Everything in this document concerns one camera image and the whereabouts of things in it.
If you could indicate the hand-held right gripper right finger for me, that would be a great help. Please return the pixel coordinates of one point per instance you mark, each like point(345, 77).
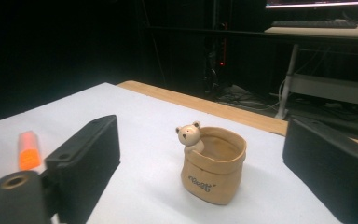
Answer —
point(329, 168)

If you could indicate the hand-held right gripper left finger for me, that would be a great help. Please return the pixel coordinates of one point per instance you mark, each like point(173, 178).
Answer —
point(87, 168)

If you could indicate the orange highlighter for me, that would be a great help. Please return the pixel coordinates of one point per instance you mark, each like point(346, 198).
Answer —
point(28, 152)

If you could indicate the tan bear pen holder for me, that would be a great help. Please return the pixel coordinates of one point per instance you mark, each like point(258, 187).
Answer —
point(213, 174)

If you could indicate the white table mat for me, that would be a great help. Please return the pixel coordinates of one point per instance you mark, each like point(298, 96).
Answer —
point(155, 118)

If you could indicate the black keyboard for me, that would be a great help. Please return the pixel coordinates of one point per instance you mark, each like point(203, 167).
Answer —
point(313, 24)

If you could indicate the black equipment with red light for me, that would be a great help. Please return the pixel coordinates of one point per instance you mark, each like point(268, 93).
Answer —
point(217, 59)

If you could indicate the computer monitor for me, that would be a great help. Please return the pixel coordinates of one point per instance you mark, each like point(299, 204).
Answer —
point(320, 4)

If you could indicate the desk with white metal frame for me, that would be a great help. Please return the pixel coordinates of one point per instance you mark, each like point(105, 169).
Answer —
point(323, 32)

